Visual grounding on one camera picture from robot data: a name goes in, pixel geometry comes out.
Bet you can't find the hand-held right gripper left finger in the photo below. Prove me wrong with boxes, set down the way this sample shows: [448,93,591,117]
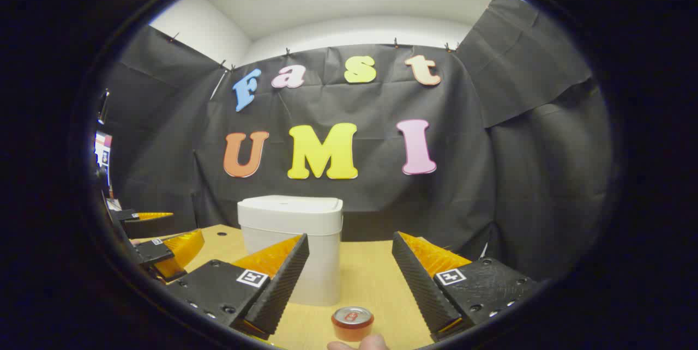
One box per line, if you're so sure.
[165,233,310,340]

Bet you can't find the computer monitor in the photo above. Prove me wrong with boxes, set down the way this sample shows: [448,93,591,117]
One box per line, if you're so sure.
[94,131,113,168]

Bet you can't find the black backdrop cloth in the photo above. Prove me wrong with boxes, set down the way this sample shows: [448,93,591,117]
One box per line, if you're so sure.
[101,0,614,280]

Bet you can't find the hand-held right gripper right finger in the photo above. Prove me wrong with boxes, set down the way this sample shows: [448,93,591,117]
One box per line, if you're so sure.
[392,231,539,343]

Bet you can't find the white desktop garbage bin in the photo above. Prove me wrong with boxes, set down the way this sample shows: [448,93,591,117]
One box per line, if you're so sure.
[237,195,344,307]

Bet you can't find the red pop can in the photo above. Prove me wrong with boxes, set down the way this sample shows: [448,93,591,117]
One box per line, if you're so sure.
[331,306,375,342]

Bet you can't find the wooden desktop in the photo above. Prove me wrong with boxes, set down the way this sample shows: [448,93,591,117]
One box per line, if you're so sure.
[131,224,437,350]

